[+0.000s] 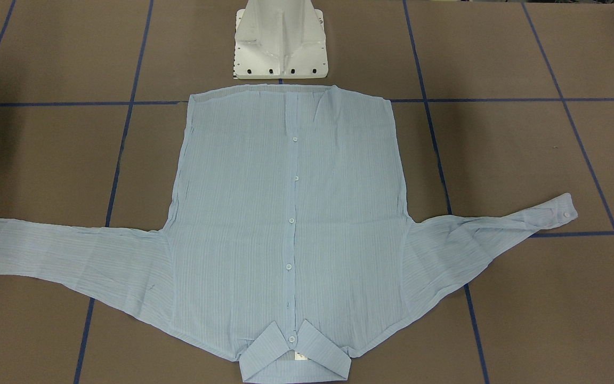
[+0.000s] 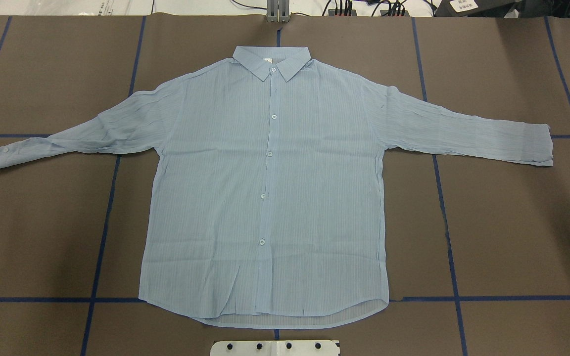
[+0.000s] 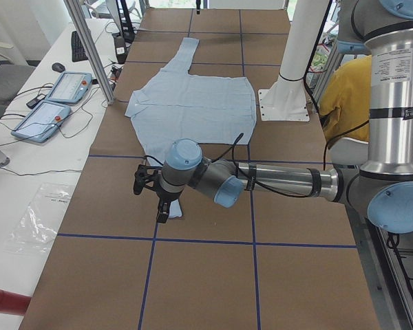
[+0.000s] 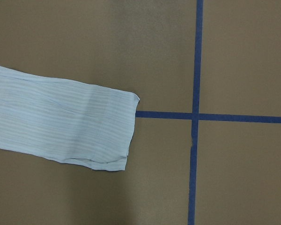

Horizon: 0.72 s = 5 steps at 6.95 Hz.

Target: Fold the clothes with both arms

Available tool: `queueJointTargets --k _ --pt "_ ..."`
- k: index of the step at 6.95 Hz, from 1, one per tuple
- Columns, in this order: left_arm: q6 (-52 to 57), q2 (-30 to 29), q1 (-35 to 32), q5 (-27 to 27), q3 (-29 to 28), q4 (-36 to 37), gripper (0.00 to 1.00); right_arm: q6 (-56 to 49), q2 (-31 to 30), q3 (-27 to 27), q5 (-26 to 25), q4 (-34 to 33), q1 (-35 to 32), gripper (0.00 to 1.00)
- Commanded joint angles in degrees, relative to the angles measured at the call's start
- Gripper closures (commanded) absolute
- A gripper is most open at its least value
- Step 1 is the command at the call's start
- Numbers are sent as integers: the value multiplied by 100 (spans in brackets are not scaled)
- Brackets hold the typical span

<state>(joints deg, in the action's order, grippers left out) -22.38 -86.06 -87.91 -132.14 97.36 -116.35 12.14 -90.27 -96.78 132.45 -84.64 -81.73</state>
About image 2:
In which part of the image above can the light blue button-up shirt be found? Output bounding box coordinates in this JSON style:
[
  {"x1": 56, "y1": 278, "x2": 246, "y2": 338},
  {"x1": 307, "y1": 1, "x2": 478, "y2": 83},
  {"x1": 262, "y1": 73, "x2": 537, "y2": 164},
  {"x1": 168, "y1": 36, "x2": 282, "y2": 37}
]
[{"x1": 0, "y1": 46, "x2": 553, "y2": 329}]

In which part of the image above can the black power strip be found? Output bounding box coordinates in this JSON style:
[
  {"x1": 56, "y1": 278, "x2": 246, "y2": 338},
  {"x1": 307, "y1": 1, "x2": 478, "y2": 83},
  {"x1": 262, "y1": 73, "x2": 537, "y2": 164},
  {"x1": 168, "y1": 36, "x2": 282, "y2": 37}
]
[{"x1": 323, "y1": 2, "x2": 410, "y2": 17}]

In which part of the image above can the brown table cover mat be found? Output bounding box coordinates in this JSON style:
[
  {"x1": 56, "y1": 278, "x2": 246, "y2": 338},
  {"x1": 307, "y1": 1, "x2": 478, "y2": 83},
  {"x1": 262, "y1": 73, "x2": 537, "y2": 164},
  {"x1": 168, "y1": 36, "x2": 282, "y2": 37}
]
[{"x1": 0, "y1": 13, "x2": 570, "y2": 356}]

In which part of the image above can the black device with label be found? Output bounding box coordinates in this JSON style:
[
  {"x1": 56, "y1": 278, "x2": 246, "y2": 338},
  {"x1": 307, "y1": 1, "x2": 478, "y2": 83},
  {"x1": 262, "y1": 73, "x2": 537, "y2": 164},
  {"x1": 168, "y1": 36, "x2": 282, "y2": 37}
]
[{"x1": 434, "y1": 0, "x2": 570, "y2": 18}]

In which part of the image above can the aluminium frame post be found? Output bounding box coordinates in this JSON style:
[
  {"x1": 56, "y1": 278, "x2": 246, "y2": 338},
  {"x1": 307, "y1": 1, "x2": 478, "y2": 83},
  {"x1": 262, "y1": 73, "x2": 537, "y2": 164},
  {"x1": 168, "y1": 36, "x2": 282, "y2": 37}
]
[{"x1": 266, "y1": 0, "x2": 291, "y2": 23}]

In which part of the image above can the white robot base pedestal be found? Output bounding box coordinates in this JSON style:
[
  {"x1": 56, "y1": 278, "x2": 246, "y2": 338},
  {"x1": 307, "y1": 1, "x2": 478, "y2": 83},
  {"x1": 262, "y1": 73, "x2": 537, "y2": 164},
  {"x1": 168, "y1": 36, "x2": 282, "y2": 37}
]
[{"x1": 210, "y1": 340, "x2": 341, "y2": 356}]

